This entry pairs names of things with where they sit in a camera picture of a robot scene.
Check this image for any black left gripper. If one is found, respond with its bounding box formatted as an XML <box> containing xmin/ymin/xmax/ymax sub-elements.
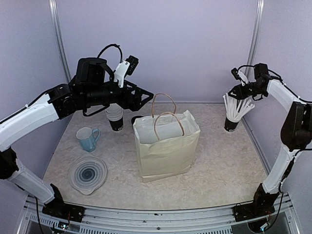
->
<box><xmin>83</xmin><ymin>79</ymin><xmax>154</xmax><ymax>111</ymax></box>

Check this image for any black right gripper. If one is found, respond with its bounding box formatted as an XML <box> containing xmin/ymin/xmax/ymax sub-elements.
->
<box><xmin>228</xmin><ymin>81</ymin><xmax>266</xmax><ymax>99</ymax></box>

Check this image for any cream paper bag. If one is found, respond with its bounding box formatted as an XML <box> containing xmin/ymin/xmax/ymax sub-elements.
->
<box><xmin>133</xmin><ymin>93</ymin><xmax>201</xmax><ymax>184</ymax></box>

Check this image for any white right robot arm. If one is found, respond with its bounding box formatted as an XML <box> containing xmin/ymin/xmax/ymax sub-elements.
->
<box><xmin>228</xmin><ymin>63</ymin><xmax>312</xmax><ymax>194</ymax></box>

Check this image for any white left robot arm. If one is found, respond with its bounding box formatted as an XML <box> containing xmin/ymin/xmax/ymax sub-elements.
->
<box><xmin>0</xmin><ymin>56</ymin><xmax>154</xmax><ymax>217</ymax></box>

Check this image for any wrapped white straws bundle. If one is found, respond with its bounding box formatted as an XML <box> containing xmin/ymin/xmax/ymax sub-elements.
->
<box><xmin>223</xmin><ymin>93</ymin><xmax>255</xmax><ymax>122</ymax></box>

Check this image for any stack of paper cups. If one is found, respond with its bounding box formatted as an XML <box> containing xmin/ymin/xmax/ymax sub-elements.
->
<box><xmin>105</xmin><ymin>108</ymin><xmax>124</xmax><ymax>132</ymax></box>

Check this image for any blue glass cup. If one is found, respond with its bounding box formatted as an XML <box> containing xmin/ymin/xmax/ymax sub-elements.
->
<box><xmin>76</xmin><ymin>127</ymin><xmax>101</xmax><ymax>153</ymax></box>

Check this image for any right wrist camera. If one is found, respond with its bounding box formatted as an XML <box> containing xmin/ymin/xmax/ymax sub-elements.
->
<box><xmin>231</xmin><ymin>68</ymin><xmax>249</xmax><ymax>86</ymax></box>

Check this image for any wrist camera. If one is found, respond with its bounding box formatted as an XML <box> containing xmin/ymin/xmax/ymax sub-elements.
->
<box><xmin>231</xmin><ymin>68</ymin><xmax>249</xmax><ymax>86</ymax></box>
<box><xmin>114</xmin><ymin>55</ymin><xmax>139</xmax><ymax>88</ymax></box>

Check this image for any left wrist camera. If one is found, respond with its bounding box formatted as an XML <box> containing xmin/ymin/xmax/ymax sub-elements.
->
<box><xmin>114</xmin><ymin>55</ymin><xmax>139</xmax><ymax>88</ymax></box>

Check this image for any right aluminium post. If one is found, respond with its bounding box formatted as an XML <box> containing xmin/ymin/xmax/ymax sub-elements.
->
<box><xmin>247</xmin><ymin>0</ymin><xmax>265</xmax><ymax>65</ymax></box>

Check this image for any aluminium post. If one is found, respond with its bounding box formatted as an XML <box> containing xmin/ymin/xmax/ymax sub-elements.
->
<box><xmin>247</xmin><ymin>0</ymin><xmax>265</xmax><ymax>65</ymax></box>
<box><xmin>49</xmin><ymin>0</ymin><xmax>72</xmax><ymax>83</ymax></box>

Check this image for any left aluminium post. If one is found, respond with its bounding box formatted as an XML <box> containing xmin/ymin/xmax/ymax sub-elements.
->
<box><xmin>49</xmin><ymin>0</ymin><xmax>72</xmax><ymax>83</ymax></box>

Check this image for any aluminium front rail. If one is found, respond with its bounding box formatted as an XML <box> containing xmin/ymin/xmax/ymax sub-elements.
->
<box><xmin>23</xmin><ymin>194</ymin><xmax>303</xmax><ymax>234</ymax></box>

